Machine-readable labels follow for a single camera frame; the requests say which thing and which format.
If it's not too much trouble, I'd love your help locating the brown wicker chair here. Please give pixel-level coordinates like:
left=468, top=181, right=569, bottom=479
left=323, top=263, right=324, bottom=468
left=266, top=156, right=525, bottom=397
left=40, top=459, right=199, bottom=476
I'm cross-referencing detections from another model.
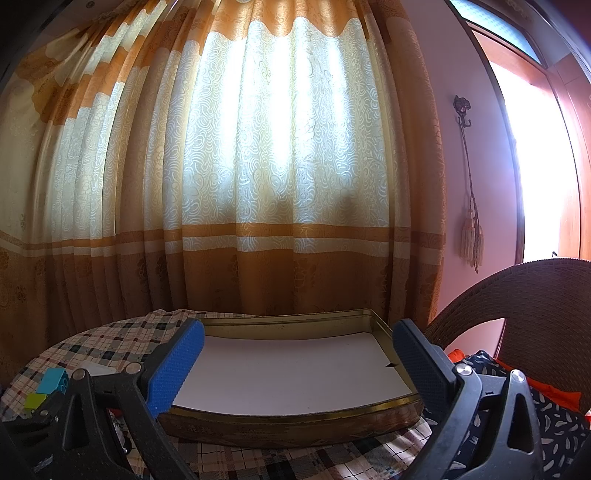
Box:
left=425, top=258, right=591, bottom=411

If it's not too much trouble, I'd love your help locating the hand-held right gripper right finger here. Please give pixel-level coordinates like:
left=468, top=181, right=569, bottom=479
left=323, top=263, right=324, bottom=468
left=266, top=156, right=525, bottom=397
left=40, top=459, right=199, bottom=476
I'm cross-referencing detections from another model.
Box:
left=392, top=318, right=548, bottom=480

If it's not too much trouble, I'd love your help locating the gold metal tin tray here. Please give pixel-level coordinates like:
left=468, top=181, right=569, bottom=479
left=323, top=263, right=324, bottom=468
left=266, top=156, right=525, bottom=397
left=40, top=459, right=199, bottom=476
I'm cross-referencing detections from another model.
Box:
left=154, top=309, right=423, bottom=448

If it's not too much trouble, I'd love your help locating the plaid tablecloth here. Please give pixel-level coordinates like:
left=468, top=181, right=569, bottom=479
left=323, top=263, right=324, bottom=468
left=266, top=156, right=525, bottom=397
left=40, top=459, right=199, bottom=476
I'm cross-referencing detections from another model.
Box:
left=0, top=309, right=435, bottom=480

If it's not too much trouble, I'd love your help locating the curtain tieback tassel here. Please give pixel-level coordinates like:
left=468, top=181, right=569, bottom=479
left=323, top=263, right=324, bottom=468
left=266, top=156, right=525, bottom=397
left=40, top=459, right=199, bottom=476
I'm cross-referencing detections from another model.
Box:
left=459, top=124, right=485, bottom=274

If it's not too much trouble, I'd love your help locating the dark leaf-patterned cloth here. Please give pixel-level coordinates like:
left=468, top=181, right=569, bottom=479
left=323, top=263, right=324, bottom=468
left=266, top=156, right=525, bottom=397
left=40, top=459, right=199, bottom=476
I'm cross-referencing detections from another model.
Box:
left=425, top=351, right=591, bottom=480

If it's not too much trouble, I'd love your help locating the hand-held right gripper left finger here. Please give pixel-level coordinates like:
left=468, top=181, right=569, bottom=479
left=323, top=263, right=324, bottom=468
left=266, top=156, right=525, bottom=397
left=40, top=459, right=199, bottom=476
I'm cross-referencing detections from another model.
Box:
left=0, top=318, right=206, bottom=480

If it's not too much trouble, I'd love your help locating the orange and cream curtain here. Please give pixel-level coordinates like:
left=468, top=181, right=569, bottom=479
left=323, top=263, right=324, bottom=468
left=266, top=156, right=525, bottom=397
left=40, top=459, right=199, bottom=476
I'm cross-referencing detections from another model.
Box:
left=0, top=0, right=448, bottom=379

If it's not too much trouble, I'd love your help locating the blue toy block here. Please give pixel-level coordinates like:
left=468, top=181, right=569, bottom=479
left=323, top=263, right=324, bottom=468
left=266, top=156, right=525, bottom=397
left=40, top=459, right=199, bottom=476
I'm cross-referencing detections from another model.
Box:
left=39, top=368, right=70, bottom=395

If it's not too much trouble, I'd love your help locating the metal wall hook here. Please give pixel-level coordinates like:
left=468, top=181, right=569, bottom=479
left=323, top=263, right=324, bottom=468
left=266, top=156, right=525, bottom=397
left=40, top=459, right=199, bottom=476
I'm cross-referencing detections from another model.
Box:
left=452, top=95, right=474, bottom=127

